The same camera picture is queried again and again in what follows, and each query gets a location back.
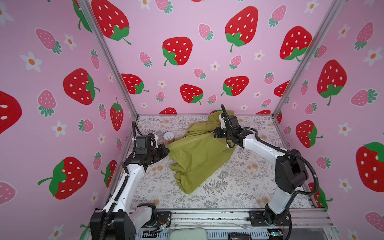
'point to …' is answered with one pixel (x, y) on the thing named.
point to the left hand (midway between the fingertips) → (169, 148)
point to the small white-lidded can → (168, 137)
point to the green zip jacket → (198, 155)
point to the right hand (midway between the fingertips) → (214, 129)
